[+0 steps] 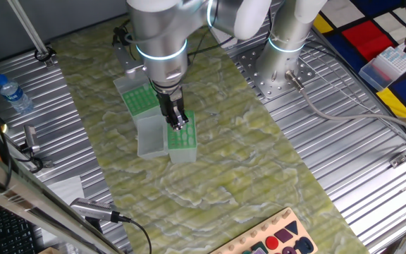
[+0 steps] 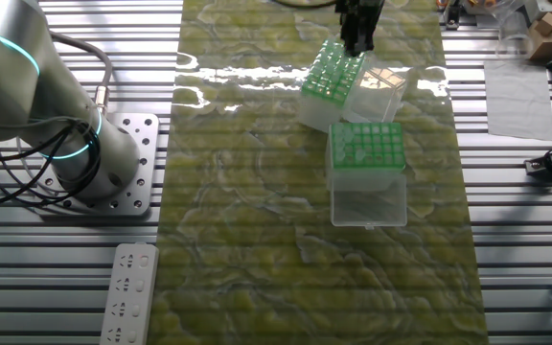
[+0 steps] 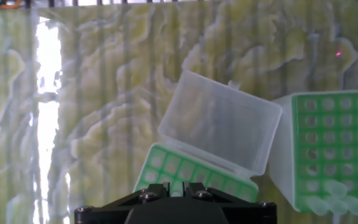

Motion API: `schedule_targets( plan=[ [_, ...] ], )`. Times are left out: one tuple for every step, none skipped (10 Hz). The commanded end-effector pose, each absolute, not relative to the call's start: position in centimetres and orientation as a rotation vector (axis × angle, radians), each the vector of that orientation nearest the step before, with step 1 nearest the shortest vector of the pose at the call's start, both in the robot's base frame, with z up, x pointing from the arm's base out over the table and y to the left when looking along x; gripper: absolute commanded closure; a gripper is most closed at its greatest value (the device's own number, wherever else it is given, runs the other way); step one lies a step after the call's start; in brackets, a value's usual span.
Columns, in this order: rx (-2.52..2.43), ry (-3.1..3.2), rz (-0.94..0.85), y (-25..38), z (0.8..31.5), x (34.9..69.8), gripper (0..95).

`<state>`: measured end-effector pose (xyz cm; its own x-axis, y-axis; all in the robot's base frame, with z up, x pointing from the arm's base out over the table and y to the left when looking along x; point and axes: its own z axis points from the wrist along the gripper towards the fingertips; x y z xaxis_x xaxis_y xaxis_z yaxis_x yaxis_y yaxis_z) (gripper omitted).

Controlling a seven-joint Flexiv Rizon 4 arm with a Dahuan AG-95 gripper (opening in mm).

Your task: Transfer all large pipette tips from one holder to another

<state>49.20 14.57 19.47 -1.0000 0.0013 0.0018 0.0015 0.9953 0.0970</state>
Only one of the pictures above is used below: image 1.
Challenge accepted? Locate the teal puzzle piece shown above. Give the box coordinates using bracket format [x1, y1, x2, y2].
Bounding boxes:
[250, 241, 269, 254]

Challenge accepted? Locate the black keyboard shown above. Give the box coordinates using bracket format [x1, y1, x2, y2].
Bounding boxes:
[0, 199, 40, 254]

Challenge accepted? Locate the purple square puzzle piece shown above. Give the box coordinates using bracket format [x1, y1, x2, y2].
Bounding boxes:
[273, 228, 295, 244]

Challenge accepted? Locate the clear box white tip rack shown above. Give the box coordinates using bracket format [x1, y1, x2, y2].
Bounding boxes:
[359, 46, 406, 92]

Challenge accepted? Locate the thick grey robot cable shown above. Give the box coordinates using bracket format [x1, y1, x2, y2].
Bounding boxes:
[283, 69, 406, 140]

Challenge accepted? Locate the green marble pattern mat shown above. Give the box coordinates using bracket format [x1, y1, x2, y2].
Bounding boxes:
[50, 10, 370, 254]

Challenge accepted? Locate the clear water bottle blue cap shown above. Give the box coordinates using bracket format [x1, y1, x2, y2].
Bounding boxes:
[0, 73, 35, 114]

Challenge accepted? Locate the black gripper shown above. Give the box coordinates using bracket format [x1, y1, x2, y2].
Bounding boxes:
[155, 87, 190, 132]

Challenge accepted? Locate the slanted aluminium pole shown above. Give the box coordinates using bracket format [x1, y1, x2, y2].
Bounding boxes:
[7, 0, 54, 68]

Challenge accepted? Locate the silver depth camera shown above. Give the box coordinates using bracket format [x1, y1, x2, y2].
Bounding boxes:
[69, 197, 121, 224]

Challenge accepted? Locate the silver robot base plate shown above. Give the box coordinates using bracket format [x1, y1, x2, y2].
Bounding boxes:
[236, 42, 316, 103]

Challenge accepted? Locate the red circle puzzle piece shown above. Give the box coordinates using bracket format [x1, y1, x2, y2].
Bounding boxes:
[265, 235, 280, 250]

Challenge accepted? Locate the navy triangle puzzle piece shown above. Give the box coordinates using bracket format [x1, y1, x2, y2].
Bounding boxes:
[285, 220, 300, 236]

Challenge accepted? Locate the black pole base clamp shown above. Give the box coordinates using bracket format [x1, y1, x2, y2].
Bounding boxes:
[34, 44, 57, 68]

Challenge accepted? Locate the clear tip box green rack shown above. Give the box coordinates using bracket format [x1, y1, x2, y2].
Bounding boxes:
[136, 109, 198, 165]
[113, 72, 161, 124]

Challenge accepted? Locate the black camera cable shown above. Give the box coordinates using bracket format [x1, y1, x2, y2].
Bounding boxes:
[118, 214, 154, 254]

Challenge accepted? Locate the white paper sheet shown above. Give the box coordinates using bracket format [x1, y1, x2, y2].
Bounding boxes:
[46, 175, 86, 206]

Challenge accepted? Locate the colour block patterned mat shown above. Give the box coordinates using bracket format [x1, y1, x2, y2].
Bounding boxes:
[312, 0, 406, 138]

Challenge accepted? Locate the wooden shape puzzle board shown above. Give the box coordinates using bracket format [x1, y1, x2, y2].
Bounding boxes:
[209, 207, 319, 254]

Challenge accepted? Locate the blue rounded puzzle piece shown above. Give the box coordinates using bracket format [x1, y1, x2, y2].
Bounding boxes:
[293, 236, 315, 254]

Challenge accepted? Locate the silver camera on black clamp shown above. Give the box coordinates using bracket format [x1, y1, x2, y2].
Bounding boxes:
[18, 124, 45, 174]

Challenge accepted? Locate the white power strip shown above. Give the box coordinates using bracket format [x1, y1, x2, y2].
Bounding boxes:
[211, 31, 238, 49]

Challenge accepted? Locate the aluminium frame beam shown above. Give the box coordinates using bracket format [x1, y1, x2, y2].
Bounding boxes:
[0, 140, 125, 254]

